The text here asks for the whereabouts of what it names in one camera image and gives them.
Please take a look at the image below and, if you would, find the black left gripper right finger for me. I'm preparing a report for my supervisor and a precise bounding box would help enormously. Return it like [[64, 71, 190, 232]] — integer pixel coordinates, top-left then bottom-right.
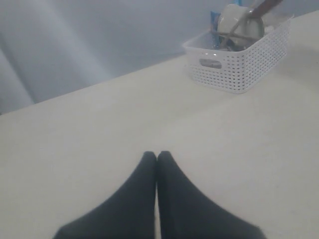
[[157, 151, 265, 239]]

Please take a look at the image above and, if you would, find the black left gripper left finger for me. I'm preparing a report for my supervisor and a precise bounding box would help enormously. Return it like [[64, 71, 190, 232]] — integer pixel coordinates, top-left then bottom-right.
[[55, 151, 157, 239]]

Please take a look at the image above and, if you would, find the white perforated plastic basket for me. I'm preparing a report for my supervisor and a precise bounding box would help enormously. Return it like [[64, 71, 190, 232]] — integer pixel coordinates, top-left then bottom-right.
[[183, 14, 293, 94]]

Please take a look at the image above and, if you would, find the brown wooden chopstick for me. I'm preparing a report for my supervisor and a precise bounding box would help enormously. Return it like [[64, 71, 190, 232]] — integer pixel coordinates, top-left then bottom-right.
[[218, 5, 252, 49], [217, 32, 260, 41]]

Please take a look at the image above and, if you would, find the grey speckled ceramic bowl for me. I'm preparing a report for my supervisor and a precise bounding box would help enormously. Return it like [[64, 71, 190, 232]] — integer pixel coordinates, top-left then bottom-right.
[[217, 4, 265, 46]]

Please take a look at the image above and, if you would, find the blue chips snack bag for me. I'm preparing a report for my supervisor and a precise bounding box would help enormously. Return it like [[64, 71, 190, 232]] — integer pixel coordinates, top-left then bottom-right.
[[210, 11, 220, 49]]

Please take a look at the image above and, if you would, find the brown wooden plate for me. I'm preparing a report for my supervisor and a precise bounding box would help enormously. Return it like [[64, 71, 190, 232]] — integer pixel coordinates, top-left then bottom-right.
[[248, 0, 283, 19]]

